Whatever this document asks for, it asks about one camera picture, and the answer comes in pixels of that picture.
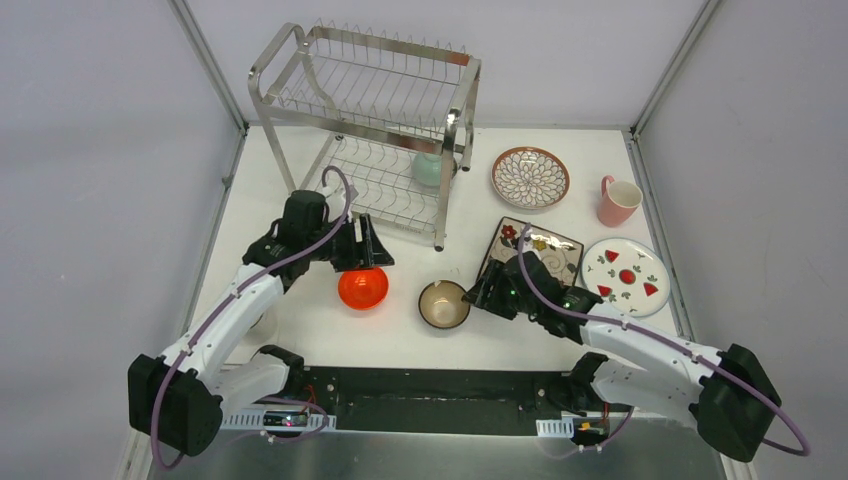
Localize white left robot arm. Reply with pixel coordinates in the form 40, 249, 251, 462
128, 186, 394, 456

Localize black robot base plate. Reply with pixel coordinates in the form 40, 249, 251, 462
282, 366, 603, 436

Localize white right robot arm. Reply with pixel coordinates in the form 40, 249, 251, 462
463, 252, 781, 462

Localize brown patterned ceramic bowl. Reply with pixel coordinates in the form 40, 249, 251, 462
417, 280, 471, 330

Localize pink ceramic mug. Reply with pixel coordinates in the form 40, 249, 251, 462
597, 175, 643, 227

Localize watermelon pattern round plate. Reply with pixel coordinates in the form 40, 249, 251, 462
580, 237, 671, 318

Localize small clear glass cup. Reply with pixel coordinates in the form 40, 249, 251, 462
246, 312, 277, 342

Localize round floral pattern plate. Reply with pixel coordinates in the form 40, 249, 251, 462
491, 146, 571, 210

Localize mint green ceramic bowl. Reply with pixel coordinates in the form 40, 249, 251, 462
411, 152, 442, 188

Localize square flower pattern plate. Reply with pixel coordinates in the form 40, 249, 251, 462
477, 217, 584, 286

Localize stainless steel dish rack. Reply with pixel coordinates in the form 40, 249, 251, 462
247, 23, 482, 251

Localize orange plastic bowl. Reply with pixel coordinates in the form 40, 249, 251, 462
337, 267, 389, 311

